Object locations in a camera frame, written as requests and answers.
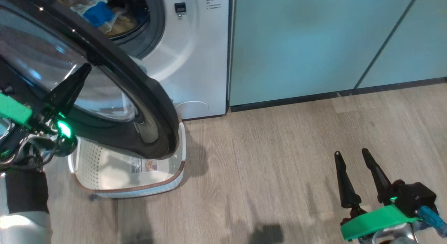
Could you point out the grey door latch plate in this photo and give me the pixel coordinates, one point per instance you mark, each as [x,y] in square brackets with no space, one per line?
[180,8]

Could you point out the yellow baby top blue trim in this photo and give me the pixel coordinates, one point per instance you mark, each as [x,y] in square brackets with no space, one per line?
[97,13]

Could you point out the cream bear-print baby pants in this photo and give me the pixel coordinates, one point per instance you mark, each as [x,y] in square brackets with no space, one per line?
[122,27]

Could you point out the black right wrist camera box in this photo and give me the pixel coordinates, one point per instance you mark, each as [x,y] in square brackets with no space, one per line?
[415,196]

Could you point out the blue right camera connector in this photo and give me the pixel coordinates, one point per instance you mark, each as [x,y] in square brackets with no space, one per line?
[433,221]

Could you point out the white front-load washing machine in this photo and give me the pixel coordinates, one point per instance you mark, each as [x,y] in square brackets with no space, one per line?
[195,62]

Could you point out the paper label inside basket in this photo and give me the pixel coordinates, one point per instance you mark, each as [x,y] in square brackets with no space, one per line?
[144,165]

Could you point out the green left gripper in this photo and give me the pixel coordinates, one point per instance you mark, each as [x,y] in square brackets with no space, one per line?
[15,109]

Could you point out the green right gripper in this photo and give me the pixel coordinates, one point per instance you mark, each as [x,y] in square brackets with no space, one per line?
[377,221]

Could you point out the cream perforated laundry basket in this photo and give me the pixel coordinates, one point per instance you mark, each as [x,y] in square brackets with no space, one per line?
[104,167]

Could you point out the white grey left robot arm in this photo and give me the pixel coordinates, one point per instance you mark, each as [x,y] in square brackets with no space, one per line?
[24,202]

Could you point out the washing machine glass door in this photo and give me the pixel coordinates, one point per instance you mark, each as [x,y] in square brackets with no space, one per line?
[146,107]

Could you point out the dark cabinet plinth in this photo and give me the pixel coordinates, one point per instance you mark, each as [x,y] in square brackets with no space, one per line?
[314,97]

